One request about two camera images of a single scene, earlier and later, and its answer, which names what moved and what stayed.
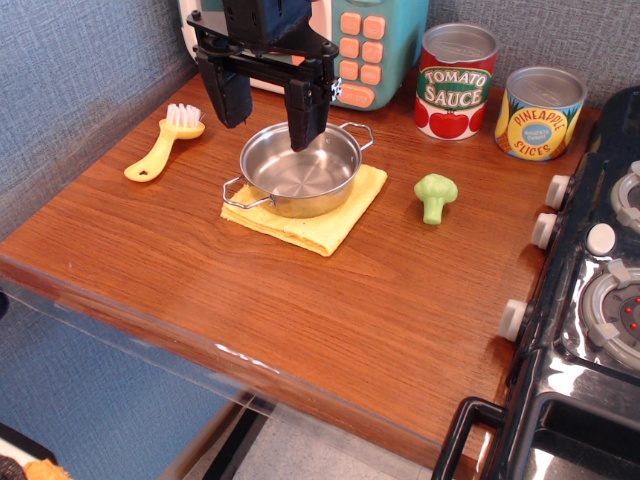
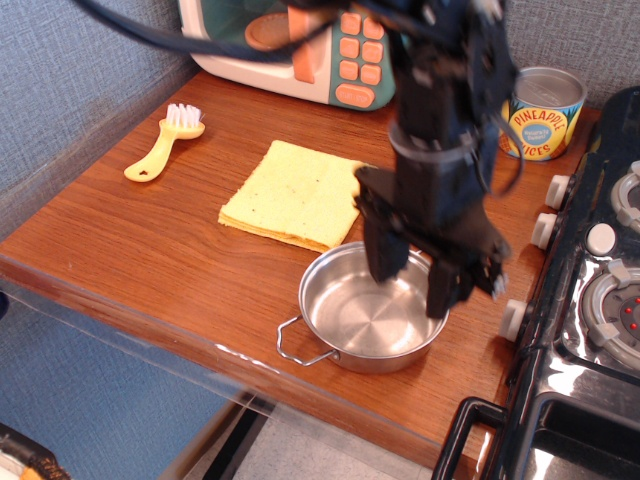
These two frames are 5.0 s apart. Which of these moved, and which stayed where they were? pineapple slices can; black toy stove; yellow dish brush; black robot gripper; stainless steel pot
Moved: black robot gripper; stainless steel pot
Stayed: yellow dish brush; black toy stove; pineapple slices can
